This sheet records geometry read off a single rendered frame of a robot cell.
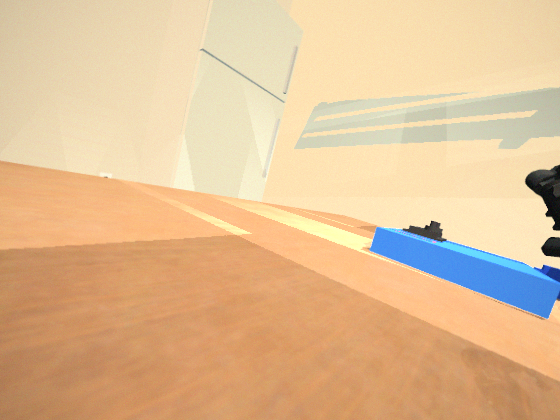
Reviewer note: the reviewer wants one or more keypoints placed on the blue flat panel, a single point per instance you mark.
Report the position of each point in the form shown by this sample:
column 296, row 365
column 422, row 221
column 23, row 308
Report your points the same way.
column 507, row 280

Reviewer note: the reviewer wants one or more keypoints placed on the blue micro servo with orange cable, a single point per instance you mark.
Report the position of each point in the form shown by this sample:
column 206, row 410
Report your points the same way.
column 551, row 272

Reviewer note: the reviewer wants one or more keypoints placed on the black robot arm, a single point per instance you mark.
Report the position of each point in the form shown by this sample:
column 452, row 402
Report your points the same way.
column 546, row 184

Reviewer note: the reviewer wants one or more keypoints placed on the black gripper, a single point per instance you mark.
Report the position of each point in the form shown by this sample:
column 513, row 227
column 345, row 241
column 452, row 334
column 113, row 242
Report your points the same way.
column 552, row 246

